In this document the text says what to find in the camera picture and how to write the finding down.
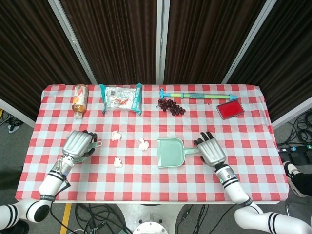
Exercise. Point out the plastic tea bottle orange label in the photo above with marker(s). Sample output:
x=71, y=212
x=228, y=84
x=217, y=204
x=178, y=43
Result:
x=80, y=100

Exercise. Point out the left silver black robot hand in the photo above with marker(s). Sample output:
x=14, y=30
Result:
x=75, y=143

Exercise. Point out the dark red grape bunch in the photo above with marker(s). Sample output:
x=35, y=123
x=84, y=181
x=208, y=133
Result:
x=170, y=106

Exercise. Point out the mint green dustpan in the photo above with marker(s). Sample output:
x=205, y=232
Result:
x=170, y=153

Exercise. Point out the green blue toy water pump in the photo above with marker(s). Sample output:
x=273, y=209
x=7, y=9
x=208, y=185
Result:
x=207, y=95

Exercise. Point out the clear teal snack bag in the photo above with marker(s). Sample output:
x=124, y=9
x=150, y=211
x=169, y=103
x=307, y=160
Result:
x=119, y=98

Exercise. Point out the dark brown partition panel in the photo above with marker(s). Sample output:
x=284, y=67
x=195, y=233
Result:
x=290, y=61
x=114, y=39
x=29, y=56
x=204, y=39

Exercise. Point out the white paper ball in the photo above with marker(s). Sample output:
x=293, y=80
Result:
x=118, y=162
x=116, y=135
x=143, y=145

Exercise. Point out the aluminium partition post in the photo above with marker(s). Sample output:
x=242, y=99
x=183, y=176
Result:
x=162, y=41
x=251, y=41
x=73, y=41

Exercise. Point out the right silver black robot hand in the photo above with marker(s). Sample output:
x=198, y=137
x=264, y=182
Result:
x=210, y=152

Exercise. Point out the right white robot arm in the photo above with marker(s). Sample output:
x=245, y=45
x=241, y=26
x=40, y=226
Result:
x=234, y=187

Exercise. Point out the red white checkered tablecloth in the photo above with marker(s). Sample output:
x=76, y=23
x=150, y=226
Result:
x=156, y=182

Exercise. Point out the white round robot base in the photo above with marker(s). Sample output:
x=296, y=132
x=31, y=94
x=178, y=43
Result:
x=151, y=219

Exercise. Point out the black trouser leg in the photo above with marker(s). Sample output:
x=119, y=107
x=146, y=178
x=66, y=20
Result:
x=304, y=182

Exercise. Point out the red ink pad case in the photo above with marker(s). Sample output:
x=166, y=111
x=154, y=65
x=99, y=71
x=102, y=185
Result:
x=230, y=109

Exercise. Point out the yellow floor tape strip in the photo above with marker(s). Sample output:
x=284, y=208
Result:
x=65, y=218

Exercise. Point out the white black sneaker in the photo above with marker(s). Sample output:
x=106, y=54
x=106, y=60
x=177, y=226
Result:
x=290, y=173

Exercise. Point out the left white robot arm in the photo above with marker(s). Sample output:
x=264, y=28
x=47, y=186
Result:
x=51, y=182

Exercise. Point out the mint green hand broom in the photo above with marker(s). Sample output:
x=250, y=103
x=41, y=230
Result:
x=98, y=144

